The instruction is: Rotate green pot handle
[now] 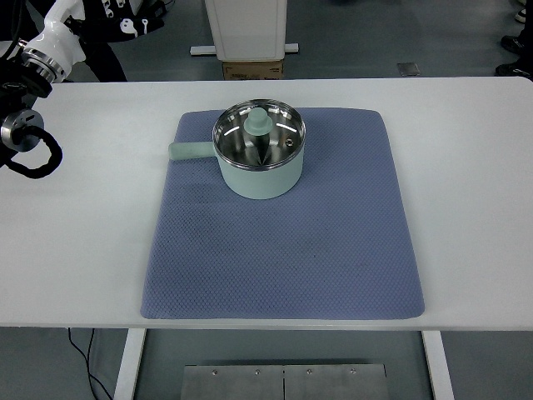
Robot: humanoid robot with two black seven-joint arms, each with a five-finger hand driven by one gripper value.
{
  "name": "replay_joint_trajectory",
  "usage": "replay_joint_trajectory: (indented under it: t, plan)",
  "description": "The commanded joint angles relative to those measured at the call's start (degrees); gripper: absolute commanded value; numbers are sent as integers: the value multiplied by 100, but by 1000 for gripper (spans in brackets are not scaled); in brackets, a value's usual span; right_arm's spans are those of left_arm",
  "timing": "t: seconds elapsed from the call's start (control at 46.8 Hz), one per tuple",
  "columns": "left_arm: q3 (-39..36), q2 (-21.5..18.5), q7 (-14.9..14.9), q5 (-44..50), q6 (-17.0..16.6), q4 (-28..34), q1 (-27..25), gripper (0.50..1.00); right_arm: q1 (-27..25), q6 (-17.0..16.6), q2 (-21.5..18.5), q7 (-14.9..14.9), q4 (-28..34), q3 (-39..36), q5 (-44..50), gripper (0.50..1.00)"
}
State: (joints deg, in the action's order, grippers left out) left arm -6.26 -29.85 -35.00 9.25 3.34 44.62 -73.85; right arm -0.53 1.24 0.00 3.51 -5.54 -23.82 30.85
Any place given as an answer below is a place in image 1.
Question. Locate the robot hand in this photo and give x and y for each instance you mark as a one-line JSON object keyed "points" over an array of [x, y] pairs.
{"points": [[60, 39]]}

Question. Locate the person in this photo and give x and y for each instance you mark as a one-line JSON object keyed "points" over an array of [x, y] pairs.
{"points": [[106, 60]]}

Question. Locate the cardboard box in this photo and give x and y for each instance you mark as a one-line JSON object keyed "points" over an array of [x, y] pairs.
{"points": [[252, 70]]}

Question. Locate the glass lid with green knob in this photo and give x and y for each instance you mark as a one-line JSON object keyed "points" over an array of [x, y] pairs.
{"points": [[259, 123]]}

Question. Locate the blue textured mat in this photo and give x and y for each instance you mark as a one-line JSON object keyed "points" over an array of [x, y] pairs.
{"points": [[283, 258]]}

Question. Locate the white table leg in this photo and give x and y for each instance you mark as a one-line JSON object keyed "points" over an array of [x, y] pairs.
{"points": [[438, 366], [130, 362]]}

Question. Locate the grey floor socket plate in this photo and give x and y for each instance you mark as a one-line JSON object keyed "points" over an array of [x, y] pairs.
{"points": [[408, 69]]}

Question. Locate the person's black and white shoe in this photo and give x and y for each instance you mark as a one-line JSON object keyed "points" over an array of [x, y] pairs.
{"points": [[524, 12]]}

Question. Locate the white pedestal stand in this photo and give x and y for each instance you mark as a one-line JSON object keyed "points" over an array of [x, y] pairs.
{"points": [[249, 29]]}

